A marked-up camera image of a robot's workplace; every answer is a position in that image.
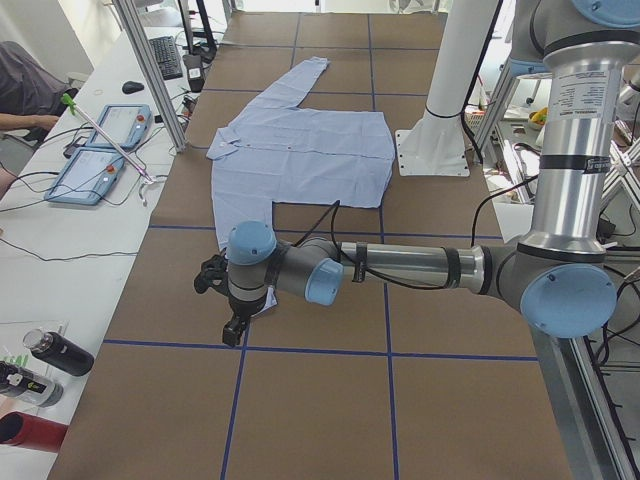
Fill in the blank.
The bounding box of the black computer mouse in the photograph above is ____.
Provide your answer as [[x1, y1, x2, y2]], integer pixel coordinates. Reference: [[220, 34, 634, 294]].
[[121, 81, 145, 95]]

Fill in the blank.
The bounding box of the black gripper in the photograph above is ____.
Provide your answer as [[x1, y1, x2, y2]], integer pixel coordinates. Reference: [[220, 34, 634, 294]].
[[222, 295, 266, 347]]

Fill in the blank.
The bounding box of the grey labelled bottle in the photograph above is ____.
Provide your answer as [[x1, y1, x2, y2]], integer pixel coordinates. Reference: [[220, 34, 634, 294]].
[[1, 361, 64, 407]]

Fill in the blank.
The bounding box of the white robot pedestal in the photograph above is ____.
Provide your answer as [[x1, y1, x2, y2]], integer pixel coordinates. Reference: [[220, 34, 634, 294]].
[[396, 0, 501, 177]]

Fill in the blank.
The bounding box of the aluminium frame post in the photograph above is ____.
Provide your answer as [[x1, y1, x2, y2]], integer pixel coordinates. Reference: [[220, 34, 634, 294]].
[[113, 0, 186, 153]]

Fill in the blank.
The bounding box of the blue teach pendant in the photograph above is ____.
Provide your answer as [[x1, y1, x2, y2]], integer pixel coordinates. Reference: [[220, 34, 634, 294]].
[[44, 147, 124, 206], [97, 104, 153, 151]]

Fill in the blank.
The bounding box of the black keyboard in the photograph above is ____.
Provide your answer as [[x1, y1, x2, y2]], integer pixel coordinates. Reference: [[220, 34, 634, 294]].
[[149, 36, 183, 80]]

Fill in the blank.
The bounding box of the light blue striped shirt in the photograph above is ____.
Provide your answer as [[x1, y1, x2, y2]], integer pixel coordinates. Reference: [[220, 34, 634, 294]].
[[207, 57, 395, 247]]

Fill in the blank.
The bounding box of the red cylinder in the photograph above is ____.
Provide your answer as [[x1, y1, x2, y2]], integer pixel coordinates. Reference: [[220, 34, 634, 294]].
[[1, 412, 68, 453]]

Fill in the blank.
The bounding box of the upper blue teach pendant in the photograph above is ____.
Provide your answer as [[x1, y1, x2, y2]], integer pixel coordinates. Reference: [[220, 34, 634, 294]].
[[97, 104, 153, 151]]

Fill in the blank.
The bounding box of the black water bottle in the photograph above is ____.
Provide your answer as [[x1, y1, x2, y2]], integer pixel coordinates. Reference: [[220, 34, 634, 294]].
[[23, 329, 94, 377]]

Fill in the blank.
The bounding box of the seated person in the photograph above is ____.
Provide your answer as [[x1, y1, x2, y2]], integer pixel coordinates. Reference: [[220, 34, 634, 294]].
[[0, 40, 80, 201]]

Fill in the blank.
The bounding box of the lower blue teach pendant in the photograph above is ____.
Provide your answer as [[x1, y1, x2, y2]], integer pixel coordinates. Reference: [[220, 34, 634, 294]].
[[44, 147, 124, 206]]

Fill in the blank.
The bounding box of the metal grabber stick green tip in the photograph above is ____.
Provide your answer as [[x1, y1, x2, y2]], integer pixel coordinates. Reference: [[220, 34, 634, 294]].
[[61, 93, 167, 206]]

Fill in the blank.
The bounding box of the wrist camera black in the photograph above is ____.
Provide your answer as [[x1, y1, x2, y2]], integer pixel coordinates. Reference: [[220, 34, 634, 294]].
[[194, 254, 229, 296]]

